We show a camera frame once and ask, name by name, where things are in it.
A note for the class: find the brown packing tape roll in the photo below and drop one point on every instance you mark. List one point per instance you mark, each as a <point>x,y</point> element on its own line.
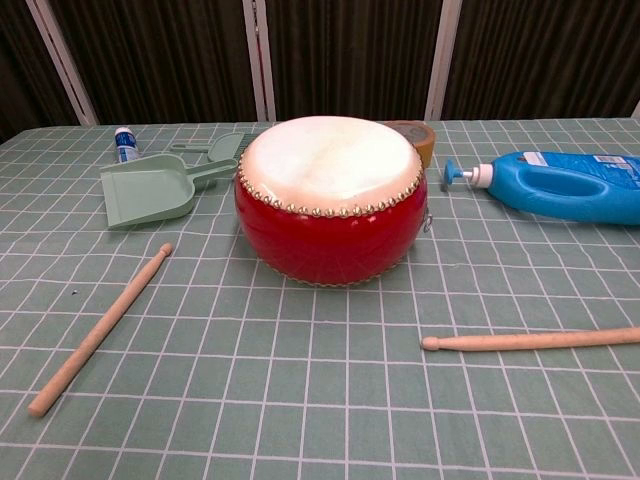
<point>425,140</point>

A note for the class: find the green checked tablecloth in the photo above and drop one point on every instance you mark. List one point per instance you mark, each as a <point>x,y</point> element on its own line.
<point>320,390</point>

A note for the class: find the red drum with white skin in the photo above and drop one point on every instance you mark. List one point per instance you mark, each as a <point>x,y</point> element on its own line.
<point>325,235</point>

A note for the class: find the dark pleated curtain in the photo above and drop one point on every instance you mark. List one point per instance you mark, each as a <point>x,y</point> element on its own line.
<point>350,55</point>

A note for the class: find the white screen frame post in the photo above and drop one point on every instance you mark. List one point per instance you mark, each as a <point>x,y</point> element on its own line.
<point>259,60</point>
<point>637,107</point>
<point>444,60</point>
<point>65,65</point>

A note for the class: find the green plastic hand brush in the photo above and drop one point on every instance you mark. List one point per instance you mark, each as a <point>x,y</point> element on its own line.
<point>222,149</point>

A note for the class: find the wooden drumstick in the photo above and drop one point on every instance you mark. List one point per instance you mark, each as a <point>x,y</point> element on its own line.
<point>100,330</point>
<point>530,341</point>

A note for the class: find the blue detergent pump bottle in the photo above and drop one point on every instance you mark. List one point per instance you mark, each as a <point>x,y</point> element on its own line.
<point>550,187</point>

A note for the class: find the blue and white tube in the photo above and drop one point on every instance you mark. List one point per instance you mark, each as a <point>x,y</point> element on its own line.
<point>126,146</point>

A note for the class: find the green plastic dustpan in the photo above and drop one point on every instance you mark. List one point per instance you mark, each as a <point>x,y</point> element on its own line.
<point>145,192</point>

